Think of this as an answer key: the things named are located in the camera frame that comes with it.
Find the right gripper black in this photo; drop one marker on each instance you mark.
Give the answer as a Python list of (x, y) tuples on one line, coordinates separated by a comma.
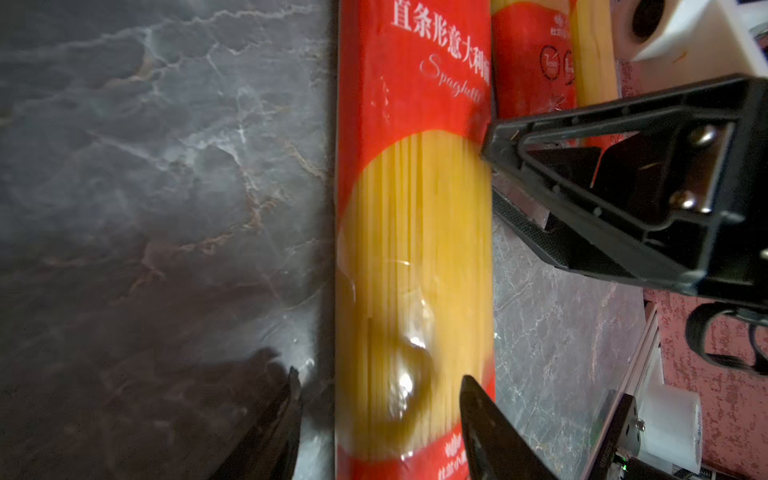
[(671, 185)]

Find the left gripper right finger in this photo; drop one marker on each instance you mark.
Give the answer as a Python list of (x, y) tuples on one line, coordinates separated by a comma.
[(495, 450)]

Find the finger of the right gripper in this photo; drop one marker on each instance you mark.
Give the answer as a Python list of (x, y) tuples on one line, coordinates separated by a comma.
[(560, 247)]

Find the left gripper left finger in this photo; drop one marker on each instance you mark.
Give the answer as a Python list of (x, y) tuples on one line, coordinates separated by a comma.
[(269, 450)]

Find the red spaghetti pack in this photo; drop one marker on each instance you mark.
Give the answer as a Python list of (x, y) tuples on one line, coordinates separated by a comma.
[(413, 276), (596, 77), (533, 58)]

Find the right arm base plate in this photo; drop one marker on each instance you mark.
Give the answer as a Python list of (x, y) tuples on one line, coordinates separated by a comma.
[(619, 441)]

